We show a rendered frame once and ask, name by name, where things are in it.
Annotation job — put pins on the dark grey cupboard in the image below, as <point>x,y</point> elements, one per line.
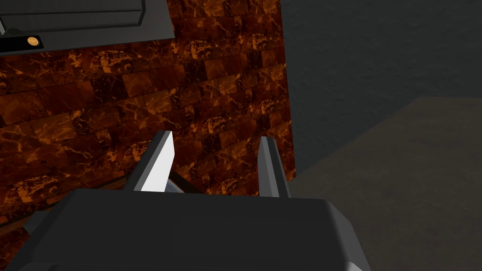
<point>94,19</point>

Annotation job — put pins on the round brass knob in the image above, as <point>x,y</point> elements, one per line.
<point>33,41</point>

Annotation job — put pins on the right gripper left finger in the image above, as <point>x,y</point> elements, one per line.
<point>158,165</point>

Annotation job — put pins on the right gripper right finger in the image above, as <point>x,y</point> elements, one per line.
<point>269,169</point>

